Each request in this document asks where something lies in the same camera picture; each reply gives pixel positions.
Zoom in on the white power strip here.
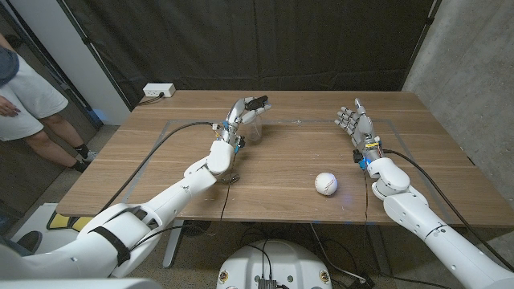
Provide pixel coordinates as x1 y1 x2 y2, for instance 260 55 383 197
142 83 177 98

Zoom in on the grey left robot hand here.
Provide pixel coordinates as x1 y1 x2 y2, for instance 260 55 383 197
214 96 272 149

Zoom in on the black backdrop stand pole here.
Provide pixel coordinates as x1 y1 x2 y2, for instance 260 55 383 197
55 0 134 112
401 0 443 92

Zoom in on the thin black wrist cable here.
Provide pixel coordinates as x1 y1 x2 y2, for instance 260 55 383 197
362 170 370 262
128 152 239 252

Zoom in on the grey table leg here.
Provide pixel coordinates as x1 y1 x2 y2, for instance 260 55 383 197
367 224 391 277

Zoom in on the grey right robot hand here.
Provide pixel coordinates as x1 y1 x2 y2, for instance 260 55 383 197
335 97 383 162

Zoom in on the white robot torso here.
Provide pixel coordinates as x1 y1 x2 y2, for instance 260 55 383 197
215 239 333 289

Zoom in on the clear plastic cup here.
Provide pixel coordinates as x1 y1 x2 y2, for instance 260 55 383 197
244 95 270 143

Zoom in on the white table leg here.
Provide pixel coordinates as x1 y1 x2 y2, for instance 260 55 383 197
162 219 186 269

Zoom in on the white floor cable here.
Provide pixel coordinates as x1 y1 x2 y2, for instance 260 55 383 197
308 222 367 283

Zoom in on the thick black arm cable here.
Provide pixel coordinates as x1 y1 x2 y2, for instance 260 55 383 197
383 149 514 272
98 120 216 214

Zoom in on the yellow floor marker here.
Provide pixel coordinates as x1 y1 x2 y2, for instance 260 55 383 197
47 210 93 233

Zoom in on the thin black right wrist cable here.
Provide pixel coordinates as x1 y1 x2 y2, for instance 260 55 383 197
362 170 370 262

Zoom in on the thin black left wrist cable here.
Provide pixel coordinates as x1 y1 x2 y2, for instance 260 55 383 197
128 152 239 252

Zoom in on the black power strip cord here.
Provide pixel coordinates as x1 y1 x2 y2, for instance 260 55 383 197
138 92 165 106

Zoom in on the black backdrop cloth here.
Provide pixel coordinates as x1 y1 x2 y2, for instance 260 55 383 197
55 0 443 112

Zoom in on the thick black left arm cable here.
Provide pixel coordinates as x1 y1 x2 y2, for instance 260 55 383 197
98 120 216 214

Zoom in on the white floor board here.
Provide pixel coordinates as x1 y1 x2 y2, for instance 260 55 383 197
10 202 59 244

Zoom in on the white baseball red stitching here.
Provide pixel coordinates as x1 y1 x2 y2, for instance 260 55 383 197
314 172 339 197

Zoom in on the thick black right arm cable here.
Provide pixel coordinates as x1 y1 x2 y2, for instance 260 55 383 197
383 149 514 272

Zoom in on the black power adapter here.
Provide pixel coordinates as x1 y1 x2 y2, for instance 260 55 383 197
348 275 377 289

